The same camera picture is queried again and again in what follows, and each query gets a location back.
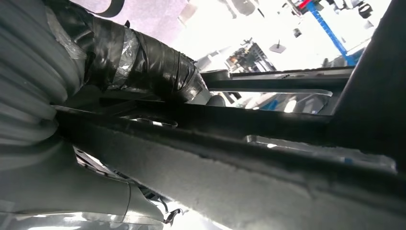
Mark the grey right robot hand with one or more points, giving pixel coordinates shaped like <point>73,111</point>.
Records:
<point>63,196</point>

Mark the blue wheeled rack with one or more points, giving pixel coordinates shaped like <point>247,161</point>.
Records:
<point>330,31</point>

